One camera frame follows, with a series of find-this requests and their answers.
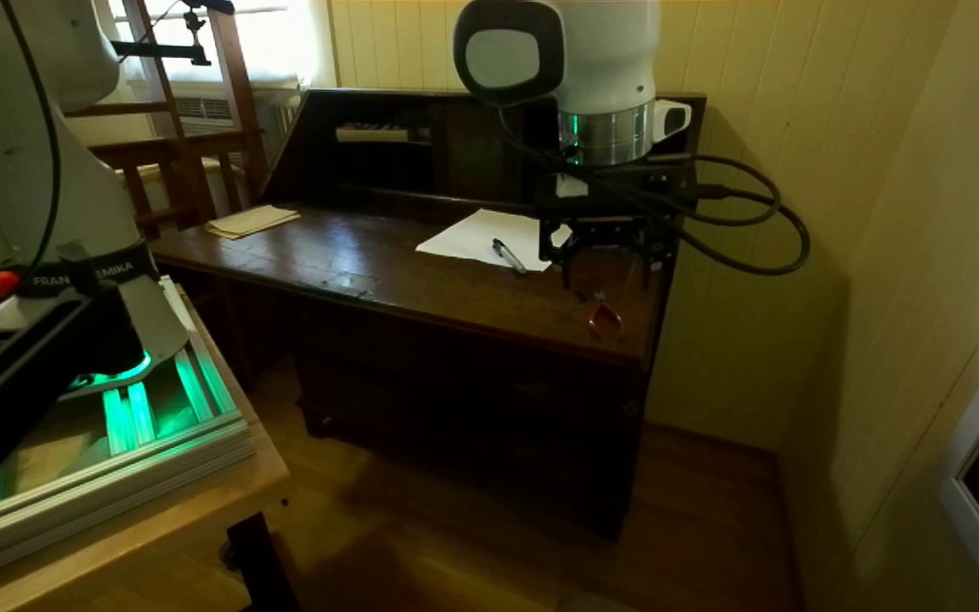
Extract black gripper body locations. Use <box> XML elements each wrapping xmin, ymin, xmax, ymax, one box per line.
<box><xmin>531</xmin><ymin>172</ymin><xmax>673</xmax><ymax>264</ymax></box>

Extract red handled pliers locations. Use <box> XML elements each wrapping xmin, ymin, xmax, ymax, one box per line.
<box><xmin>588</xmin><ymin>298</ymin><xmax>625</xmax><ymax>337</ymax></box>

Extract robot base table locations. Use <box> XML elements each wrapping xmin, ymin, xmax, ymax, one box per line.
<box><xmin>0</xmin><ymin>277</ymin><xmax>288</xmax><ymax>612</ymax></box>

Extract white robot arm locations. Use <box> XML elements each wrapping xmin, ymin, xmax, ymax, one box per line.
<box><xmin>0</xmin><ymin>0</ymin><xmax>694</xmax><ymax>318</ymax></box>

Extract black marker pen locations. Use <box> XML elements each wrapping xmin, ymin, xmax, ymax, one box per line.
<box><xmin>493</xmin><ymin>239</ymin><xmax>525</xmax><ymax>276</ymax></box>

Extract white sheet of paper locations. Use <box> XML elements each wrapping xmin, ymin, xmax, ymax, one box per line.
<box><xmin>417</xmin><ymin>208</ymin><xmax>550</xmax><ymax>272</ymax></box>

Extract dark wooden desk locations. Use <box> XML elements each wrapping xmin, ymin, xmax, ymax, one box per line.
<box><xmin>156</xmin><ymin>87</ymin><xmax>673</xmax><ymax>538</ymax></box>

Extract white paper on chair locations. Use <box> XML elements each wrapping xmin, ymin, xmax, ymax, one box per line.
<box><xmin>203</xmin><ymin>204</ymin><xmax>300</xmax><ymax>239</ymax></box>

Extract dark wooden chair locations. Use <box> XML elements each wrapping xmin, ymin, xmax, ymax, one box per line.
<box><xmin>67</xmin><ymin>0</ymin><xmax>264</xmax><ymax>239</ymax></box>

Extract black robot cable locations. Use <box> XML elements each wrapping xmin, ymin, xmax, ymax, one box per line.
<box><xmin>621</xmin><ymin>148</ymin><xmax>812</xmax><ymax>277</ymax></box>

